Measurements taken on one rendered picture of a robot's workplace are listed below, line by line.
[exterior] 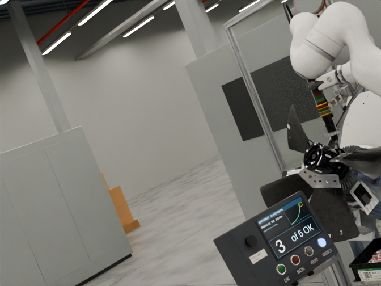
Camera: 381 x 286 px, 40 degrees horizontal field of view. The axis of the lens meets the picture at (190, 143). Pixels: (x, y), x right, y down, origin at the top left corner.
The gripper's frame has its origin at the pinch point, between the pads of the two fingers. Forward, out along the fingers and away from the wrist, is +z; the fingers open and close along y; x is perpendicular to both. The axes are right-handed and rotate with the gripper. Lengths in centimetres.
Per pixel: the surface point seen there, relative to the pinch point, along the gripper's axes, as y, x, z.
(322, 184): -8.1, -38.1, 7.1
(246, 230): -79, -26, -40
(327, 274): 71, -125, 122
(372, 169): -8.7, -34.7, -20.1
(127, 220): 211, -133, 798
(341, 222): -15, -51, -3
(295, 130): 7.9, -16.7, 28.7
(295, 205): -62, -26, -40
